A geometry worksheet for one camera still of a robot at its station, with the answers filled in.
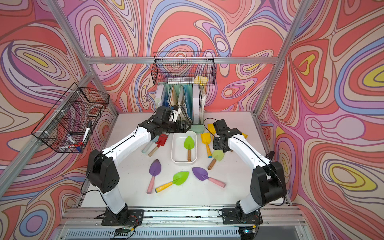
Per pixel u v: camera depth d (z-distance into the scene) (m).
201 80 0.91
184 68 0.99
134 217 0.72
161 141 1.00
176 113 0.77
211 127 0.73
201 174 0.88
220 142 0.72
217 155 0.96
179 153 1.01
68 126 0.74
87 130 0.69
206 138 1.04
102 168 0.48
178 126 0.75
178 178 0.86
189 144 1.01
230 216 0.73
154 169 0.90
